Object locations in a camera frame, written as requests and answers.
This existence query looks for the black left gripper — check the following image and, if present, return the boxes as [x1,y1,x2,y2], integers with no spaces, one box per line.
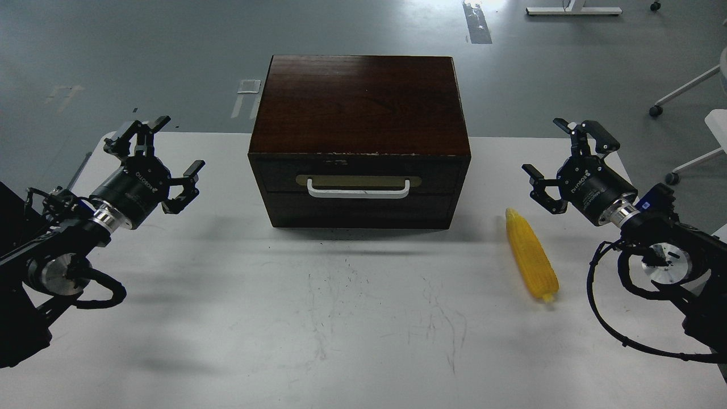
[89,115,206,229]

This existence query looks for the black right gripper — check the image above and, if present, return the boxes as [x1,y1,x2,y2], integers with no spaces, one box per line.
[522,118,638,226]

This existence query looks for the yellow corn cob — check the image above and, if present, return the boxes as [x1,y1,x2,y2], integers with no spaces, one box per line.
[505,207,560,303]

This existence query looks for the wooden drawer with white handle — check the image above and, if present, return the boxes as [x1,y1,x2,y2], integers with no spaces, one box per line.
[251,155,467,195]

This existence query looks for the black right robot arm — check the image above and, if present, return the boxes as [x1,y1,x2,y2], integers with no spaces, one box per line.
[523,118,726,364]

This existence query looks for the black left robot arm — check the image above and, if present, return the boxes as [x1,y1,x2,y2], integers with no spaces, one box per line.
[1,116,205,368]

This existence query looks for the dark wooden drawer cabinet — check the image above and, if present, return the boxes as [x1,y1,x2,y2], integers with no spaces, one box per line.
[248,55,471,229]

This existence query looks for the white office chair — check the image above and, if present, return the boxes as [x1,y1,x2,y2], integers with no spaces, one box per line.
[649,48,727,186]

